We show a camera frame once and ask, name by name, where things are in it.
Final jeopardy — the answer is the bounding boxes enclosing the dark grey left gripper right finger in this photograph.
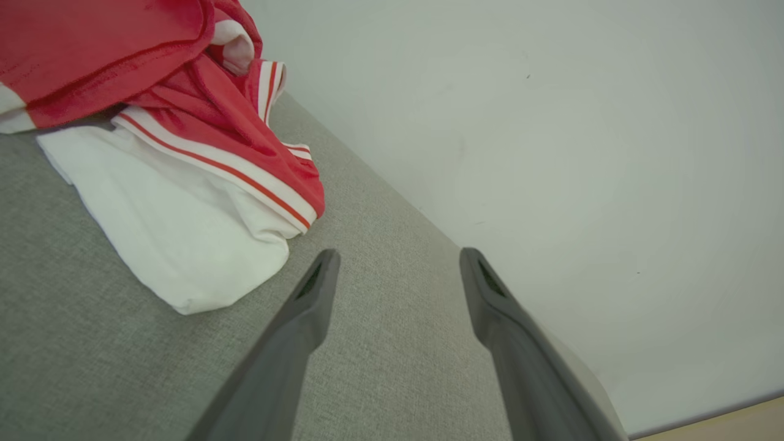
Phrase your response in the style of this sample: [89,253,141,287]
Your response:
[459,247,629,441]

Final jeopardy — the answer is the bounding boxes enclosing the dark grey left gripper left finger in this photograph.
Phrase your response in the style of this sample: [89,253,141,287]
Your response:
[184,249,341,441]

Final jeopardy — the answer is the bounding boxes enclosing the red and white striped shirt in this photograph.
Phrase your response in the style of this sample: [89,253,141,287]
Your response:
[0,0,326,315]

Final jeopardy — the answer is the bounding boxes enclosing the wall baseboard strip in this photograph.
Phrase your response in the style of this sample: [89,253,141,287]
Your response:
[630,388,784,440]

